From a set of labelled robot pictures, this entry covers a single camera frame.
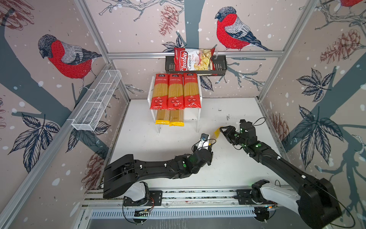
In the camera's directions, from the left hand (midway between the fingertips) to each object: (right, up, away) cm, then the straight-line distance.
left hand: (212, 146), depth 74 cm
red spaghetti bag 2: (-19, +29, +2) cm, 35 cm away
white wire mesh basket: (-63, +17, -3) cm, 65 cm away
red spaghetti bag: (-27, +25, -3) cm, 37 cm away
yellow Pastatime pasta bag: (-29, +15, +13) cm, 35 cm away
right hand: (+5, +6, +8) cm, 11 cm away
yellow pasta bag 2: (+5, +5, +10) cm, 12 cm away
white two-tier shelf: (-9, +16, +15) cm, 24 cm away
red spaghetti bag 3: (-11, +25, -2) cm, 27 cm away
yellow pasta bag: (-20, +14, +11) cm, 27 cm away
